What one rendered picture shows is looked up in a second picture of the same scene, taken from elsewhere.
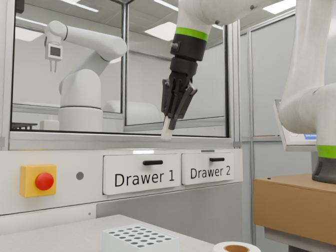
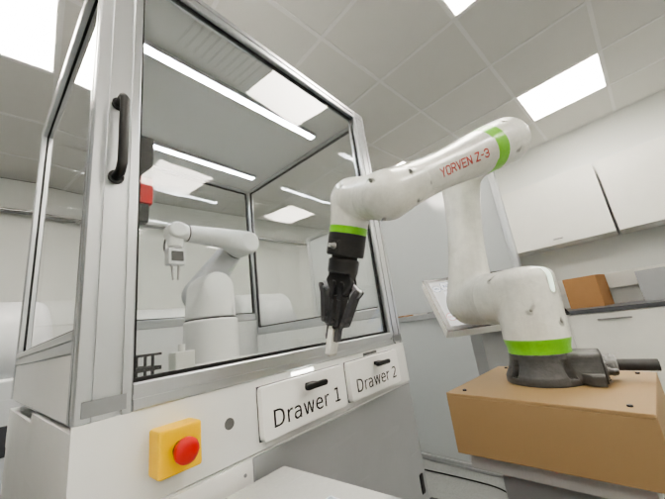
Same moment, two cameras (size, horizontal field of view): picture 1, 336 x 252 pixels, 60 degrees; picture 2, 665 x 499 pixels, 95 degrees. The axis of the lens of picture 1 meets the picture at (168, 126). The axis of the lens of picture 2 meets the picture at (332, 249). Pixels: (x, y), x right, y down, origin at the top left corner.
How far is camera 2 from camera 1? 15 cm
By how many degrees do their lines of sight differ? 13
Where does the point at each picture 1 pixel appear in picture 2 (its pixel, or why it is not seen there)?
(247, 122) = not seen: hidden behind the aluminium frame
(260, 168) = (409, 351)
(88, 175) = (239, 419)
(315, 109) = (495, 299)
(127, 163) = (286, 391)
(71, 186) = (220, 442)
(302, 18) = (452, 203)
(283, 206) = (494, 427)
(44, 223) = not seen: outside the picture
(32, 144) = (164, 394)
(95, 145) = (245, 376)
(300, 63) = (461, 249)
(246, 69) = not seen: hidden behind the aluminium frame
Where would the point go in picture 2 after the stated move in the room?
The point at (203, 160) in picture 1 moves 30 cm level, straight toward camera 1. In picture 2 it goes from (368, 366) to (383, 382)
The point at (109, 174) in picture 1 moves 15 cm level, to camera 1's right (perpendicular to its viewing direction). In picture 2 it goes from (266, 413) to (333, 401)
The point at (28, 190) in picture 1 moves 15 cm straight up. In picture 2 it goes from (162, 469) to (163, 370)
